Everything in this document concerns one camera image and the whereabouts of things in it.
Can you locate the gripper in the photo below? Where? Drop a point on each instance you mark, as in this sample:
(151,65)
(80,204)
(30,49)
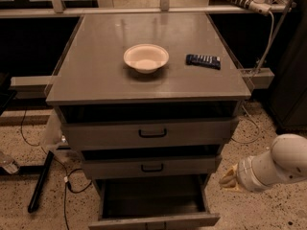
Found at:
(244,173)

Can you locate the grey bottom drawer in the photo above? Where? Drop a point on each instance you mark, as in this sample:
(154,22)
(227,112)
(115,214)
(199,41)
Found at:
(153,203)

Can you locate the grey drawer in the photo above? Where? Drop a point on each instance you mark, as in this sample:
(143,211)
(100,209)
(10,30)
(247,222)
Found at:
(145,162)
(153,203)
(140,125)

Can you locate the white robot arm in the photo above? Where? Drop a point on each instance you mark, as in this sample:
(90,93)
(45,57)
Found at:
(284,162)

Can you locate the grey middle drawer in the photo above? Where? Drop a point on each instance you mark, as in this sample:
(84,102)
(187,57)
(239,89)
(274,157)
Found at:
(145,162)

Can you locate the grey top drawer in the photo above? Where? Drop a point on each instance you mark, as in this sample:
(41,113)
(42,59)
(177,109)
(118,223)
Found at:
(140,125)

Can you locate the grey drawer cabinet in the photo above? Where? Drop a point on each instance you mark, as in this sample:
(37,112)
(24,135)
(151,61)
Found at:
(94,71)

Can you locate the dark blue snack packet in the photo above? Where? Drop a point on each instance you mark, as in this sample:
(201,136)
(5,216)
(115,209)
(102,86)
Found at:
(203,61)

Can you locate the white power strip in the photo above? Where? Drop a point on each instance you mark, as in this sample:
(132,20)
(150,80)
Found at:
(259,6)

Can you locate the black floor bar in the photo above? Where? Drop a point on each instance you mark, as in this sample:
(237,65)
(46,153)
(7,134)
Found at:
(33,205)

